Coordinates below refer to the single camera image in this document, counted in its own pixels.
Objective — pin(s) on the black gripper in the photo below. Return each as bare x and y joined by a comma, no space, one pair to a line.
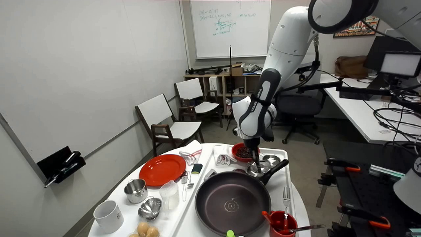
253,145

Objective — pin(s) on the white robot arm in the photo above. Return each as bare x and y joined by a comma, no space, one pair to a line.
297,29

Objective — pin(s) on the small silver pot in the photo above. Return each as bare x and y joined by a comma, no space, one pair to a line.
271,161
257,171

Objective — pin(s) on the red bowl of coffee beans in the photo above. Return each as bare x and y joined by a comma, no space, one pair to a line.
244,153

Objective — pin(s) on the black office chair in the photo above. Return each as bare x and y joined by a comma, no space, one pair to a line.
299,109

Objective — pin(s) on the silver fork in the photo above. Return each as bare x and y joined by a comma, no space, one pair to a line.
288,204

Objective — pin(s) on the black frying pan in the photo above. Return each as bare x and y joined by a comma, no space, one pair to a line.
235,200

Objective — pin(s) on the green sponge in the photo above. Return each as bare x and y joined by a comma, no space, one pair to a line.
197,169

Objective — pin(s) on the small white bottle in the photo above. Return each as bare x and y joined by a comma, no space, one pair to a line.
185,179

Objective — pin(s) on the white folding chair far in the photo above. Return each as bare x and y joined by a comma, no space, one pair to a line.
194,104

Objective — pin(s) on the white folding chair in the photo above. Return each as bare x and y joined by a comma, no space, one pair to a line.
194,104
163,125

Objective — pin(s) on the red mug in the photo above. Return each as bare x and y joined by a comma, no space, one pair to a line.
281,223

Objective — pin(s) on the red plate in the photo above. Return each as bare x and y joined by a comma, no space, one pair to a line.
163,169

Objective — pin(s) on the clear plastic cup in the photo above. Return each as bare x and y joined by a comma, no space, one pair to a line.
171,195

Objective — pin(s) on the white folding chair near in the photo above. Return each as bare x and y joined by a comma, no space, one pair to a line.
163,125

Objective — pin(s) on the whiteboard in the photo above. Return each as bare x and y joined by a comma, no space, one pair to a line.
231,28

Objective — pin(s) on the silver bowl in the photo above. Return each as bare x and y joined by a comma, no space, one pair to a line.
151,208

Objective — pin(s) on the silver cup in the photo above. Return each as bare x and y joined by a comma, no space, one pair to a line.
136,191

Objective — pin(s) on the white desk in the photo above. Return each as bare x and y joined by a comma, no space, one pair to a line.
380,120

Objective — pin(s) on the bread rolls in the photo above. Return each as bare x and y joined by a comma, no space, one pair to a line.
146,229

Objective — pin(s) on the white mug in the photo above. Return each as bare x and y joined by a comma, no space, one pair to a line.
109,217

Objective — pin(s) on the black wall holder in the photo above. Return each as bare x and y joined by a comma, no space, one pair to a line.
61,165

